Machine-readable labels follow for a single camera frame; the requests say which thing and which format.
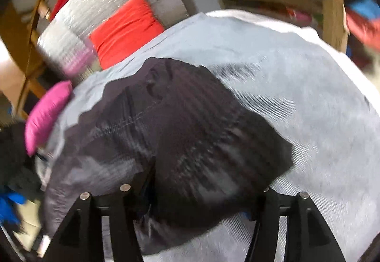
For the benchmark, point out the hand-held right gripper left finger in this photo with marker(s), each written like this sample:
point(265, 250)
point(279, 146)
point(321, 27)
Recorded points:
point(118, 220)

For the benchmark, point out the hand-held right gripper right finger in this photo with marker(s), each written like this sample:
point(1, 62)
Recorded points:
point(267, 220)

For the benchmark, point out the dark grey garment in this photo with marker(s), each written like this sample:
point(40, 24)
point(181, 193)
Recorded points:
point(184, 137)

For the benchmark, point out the blue cloth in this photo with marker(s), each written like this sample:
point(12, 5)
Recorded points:
point(10, 205)

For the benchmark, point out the black fleece cloth pile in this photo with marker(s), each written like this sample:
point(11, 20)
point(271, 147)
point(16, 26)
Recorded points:
point(14, 158)

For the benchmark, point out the magenta cloth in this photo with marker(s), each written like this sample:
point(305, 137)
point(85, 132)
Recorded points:
point(44, 113)

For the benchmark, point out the light grey bed sheet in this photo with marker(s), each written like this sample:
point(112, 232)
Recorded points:
point(297, 78)

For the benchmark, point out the orange-red cloth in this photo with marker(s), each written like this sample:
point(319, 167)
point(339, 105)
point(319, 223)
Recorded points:
point(124, 33)

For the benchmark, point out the wooden chair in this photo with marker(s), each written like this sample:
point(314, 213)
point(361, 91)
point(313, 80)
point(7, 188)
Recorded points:
point(32, 27)

